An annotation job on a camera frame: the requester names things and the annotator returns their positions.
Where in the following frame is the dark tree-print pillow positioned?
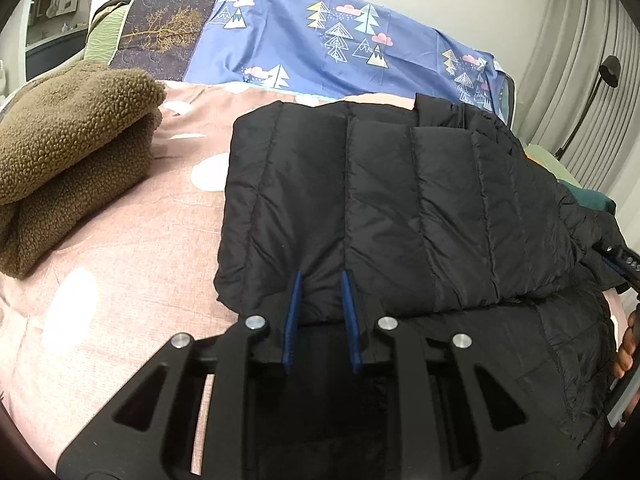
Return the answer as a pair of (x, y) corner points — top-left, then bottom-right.
(107, 0), (221, 83)

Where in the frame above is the grey curtain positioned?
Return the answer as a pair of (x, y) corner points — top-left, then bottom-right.
(515, 0), (640, 261)

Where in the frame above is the light green cloth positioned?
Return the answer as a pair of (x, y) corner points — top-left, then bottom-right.
(522, 144), (581, 191)

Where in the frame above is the black puffer jacket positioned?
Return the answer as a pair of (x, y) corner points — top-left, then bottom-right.
(212, 92), (640, 480)

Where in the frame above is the green wavy pillow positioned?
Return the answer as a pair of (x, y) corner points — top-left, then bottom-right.
(82, 2), (131, 66)

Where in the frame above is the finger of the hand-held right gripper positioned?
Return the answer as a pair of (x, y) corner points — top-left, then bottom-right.
(592, 242), (640, 291)

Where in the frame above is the pink bed sheet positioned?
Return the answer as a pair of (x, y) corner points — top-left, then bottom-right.
(0, 80), (631, 466)

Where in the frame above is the brown fleece garment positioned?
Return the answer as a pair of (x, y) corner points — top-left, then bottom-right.
(0, 60), (168, 281)

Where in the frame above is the dark green cloth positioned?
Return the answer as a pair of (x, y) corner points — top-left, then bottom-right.
(570, 185), (618, 216)

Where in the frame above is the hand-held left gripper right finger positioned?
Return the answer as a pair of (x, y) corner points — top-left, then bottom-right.
(340, 269), (584, 480)

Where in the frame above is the black floor lamp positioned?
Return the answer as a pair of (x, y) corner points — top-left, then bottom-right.
(552, 55), (623, 158)

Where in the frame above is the blue tree-pattern pillow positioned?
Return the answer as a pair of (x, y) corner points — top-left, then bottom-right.
(182, 0), (506, 111)

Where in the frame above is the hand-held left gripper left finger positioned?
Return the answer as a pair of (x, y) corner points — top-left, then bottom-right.
(56, 271), (307, 480)

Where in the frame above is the person's right hand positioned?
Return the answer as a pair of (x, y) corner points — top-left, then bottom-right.
(612, 310), (640, 381)

